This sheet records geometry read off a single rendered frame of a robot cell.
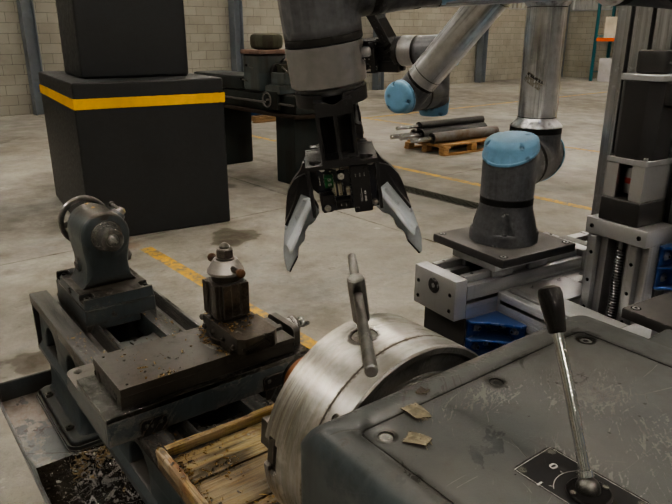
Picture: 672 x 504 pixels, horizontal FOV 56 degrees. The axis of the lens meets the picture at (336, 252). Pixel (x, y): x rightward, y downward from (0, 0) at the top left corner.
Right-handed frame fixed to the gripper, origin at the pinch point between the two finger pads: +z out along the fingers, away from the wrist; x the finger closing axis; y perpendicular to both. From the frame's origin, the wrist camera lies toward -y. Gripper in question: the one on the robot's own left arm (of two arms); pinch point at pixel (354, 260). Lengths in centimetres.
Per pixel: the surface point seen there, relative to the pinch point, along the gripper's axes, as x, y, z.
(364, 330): -0.1, 10.1, 3.2
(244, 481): -23, -16, 46
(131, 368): -46, -41, 37
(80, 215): -71, -99, 23
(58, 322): -80, -85, 47
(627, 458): 20.6, 24.6, 10.6
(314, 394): -7.0, 2.9, 15.7
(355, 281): -0.2, -2.5, 4.1
